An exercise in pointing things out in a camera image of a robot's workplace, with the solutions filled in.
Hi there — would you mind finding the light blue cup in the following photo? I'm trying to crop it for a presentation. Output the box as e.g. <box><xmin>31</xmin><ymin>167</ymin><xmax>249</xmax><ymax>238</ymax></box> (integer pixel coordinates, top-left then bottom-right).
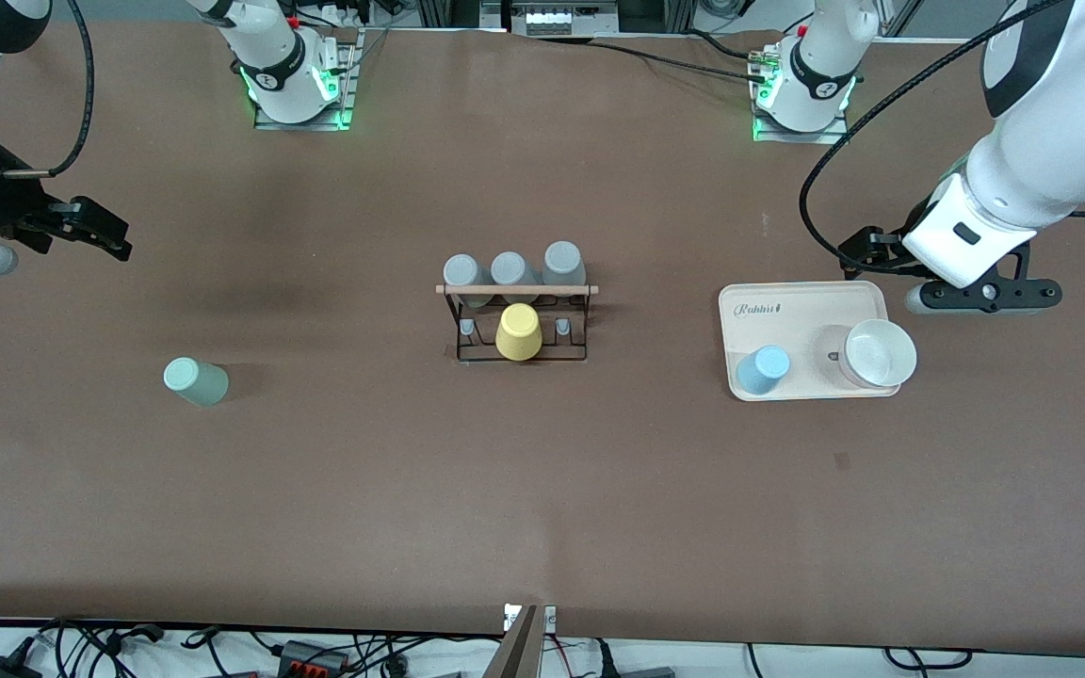
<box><xmin>737</xmin><ymin>346</ymin><xmax>792</xmax><ymax>397</ymax></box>

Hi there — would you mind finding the pale green cup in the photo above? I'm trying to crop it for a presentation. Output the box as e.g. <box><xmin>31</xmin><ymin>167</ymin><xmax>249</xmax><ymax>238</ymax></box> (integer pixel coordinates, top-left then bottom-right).
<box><xmin>163</xmin><ymin>357</ymin><xmax>231</xmax><ymax>408</ymax></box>

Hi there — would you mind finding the white bowl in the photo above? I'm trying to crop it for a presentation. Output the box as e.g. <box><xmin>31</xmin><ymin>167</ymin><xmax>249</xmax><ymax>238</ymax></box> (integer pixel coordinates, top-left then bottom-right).
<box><xmin>837</xmin><ymin>318</ymin><xmax>918</xmax><ymax>390</ymax></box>

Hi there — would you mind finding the cream plastic tray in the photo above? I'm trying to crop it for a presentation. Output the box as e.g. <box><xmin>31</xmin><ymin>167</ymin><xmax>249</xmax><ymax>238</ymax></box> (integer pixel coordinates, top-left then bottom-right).
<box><xmin>718</xmin><ymin>281</ymin><xmax>903</xmax><ymax>403</ymax></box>

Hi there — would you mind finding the grey cup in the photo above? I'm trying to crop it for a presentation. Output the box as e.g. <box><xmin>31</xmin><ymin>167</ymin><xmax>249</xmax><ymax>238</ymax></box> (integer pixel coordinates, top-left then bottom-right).
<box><xmin>542</xmin><ymin>241</ymin><xmax>588</xmax><ymax>302</ymax></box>
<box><xmin>443</xmin><ymin>254</ymin><xmax>496</xmax><ymax>309</ymax></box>
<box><xmin>491</xmin><ymin>251</ymin><xmax>541</xmax><ymax>304</ymax></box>

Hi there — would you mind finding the yellow cup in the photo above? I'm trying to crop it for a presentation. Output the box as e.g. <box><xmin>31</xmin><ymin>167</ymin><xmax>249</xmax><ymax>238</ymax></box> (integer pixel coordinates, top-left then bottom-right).
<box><xmin>495</xmin><ymin>302</ymin><xmax>543</xmax><ymax>363</ymax></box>

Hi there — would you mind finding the white power strip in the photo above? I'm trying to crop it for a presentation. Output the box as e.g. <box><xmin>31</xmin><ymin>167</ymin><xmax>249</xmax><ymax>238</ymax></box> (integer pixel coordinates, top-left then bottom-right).
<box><xmin>510</xmin><ymin>0</ymin><xmax>621</xmax><ymax>39</ymax></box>

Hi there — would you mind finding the black red power strip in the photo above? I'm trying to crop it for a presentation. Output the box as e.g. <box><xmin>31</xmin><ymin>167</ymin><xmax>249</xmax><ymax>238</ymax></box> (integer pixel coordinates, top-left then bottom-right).
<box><xmin>277</xmin><ymin>640</ymin><xmax>352</xmax><ymax>675</ymax></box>

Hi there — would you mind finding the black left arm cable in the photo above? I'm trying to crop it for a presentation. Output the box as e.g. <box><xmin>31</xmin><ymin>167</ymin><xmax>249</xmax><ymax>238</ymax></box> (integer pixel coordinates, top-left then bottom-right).
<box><xmin>799</xmin><ymin>0</ymin><xmax>1085</xmax><ymax>274</ymax></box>

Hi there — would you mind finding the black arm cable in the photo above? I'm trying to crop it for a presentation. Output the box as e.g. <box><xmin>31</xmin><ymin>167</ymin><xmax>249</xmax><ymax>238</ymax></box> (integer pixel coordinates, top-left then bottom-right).
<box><xmin>799</xmin><ymin>0</ymin><xmax>1085</xmax><ymax>274</ymax></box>
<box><xmin>1</xmin><ymin>0</ymin><xmax>96</xmax><ymax>180</ymax></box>

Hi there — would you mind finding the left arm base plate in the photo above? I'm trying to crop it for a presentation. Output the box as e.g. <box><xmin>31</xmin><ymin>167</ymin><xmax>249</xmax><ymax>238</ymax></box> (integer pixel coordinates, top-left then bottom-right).
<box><xmin>752</xmin><ymin>47</ymin><xmax>851</xmax><ymax>145</ymax></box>

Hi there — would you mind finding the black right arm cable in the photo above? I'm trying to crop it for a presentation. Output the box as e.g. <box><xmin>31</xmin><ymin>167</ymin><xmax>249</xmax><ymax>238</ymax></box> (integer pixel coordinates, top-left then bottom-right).
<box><xmin>1</xmin><ymin>0</ymin><xmax>96</xmax><ymax>180</ymax></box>

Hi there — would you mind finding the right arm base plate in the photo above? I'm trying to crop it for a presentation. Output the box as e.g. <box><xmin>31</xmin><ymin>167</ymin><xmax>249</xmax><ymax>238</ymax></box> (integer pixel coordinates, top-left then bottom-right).
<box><xmin>253</xmin><ymin>28</ymin><xmax>360</xmax><ymax>133</ymax></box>

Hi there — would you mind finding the black wire cup rack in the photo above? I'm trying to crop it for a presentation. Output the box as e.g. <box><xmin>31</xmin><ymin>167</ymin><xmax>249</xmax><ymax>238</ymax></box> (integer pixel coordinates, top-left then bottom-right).
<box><xmin>436</xmin><ymin>282</ymin><xmax>600</xmax><ymax>365</ymax></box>

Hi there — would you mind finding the black table cable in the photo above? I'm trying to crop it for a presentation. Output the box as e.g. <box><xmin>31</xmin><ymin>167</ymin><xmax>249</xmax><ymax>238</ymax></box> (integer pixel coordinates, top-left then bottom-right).
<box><xmin>590</xmin><ymin>38</ymin><xmax>774</xmax><ymax>83</ymax></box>

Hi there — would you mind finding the white bracket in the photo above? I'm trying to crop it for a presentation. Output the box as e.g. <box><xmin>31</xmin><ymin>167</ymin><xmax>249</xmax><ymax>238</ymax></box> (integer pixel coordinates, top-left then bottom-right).
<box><xmin>503</xmin><ymin>605</ymin><xmax>558</xmax><ymax>632</ymax></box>

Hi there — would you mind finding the wooden post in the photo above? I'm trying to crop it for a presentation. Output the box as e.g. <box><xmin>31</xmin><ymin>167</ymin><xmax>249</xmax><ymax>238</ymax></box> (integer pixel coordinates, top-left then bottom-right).
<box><xmin>481</xmin><ymin>605</ymin><xmax>543</xmax><ymax>678</ymax></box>

